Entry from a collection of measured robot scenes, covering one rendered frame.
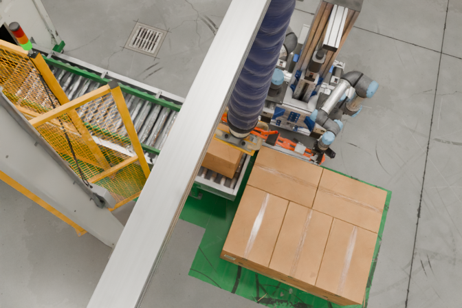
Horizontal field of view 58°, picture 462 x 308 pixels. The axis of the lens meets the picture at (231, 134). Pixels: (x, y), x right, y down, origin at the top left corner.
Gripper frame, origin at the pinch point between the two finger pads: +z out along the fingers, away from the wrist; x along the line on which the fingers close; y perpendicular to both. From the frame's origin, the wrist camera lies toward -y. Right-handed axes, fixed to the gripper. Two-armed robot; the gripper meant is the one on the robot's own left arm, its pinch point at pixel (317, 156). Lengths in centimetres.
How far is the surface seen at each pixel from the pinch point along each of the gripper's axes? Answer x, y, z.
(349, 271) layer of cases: 49, -66, 73
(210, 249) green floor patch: 75, 46, 128
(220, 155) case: 19, 67, 33
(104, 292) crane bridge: 134, 53, -177
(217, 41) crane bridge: 61, 60, -177
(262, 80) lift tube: 10, 52, -82
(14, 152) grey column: 110, 110, -142
